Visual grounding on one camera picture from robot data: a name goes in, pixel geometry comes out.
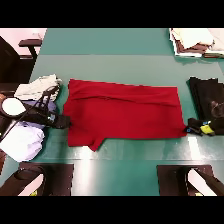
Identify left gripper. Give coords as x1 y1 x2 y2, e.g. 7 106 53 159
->
49 114 72 130

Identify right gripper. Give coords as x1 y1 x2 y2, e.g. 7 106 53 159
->
185 116 205 136

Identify red T-shirt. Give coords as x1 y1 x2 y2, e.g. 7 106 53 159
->
62 78 189 152

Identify lavender garment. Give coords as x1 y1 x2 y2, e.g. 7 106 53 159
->
18 99 58 131

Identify black garment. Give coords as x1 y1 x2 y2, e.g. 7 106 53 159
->
187 76 224 122

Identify beige garment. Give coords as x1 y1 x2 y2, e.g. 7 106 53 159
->
14 73 63 102

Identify white garment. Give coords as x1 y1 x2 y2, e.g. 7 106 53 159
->
206 27 224 56
0 121 46 163

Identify brown garment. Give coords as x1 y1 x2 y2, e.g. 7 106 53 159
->
173 38 211 57

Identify black cable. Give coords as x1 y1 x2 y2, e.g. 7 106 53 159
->
0 109 28 142

